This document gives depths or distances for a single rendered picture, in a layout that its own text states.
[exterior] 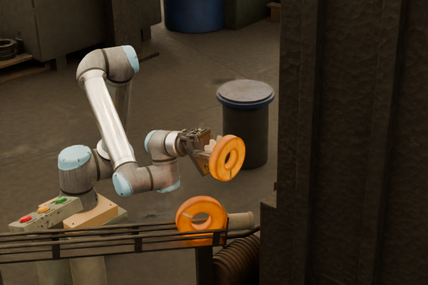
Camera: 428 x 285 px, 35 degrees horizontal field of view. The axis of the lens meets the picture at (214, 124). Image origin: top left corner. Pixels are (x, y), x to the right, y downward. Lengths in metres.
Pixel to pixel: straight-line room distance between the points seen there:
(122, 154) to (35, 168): 1.57
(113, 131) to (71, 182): 0.68
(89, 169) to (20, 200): 0.69
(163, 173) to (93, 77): 0.50
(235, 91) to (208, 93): 1.04
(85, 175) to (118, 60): 0.64
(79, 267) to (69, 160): 0.78
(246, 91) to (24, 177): 1.32
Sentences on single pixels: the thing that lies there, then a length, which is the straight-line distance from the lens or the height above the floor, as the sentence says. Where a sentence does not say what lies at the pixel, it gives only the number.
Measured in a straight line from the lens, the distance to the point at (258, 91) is 3.68.
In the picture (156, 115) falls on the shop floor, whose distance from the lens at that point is 4.43.
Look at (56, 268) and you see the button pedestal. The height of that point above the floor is 0.37.
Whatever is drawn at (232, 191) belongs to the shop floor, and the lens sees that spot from 3.60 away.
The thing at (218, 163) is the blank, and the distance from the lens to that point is 2.18.
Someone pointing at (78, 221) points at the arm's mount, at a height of 0.18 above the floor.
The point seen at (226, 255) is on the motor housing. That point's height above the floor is 0.53.
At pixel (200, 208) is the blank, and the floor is 0.76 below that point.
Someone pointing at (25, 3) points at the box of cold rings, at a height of 0.55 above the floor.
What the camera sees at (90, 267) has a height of 0.45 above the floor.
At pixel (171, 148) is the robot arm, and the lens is 2.35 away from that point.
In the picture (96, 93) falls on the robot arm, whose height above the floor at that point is 0.89.
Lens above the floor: 1.94
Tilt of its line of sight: 27 degrees down
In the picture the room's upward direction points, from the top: 1 degrees counter-clockwise
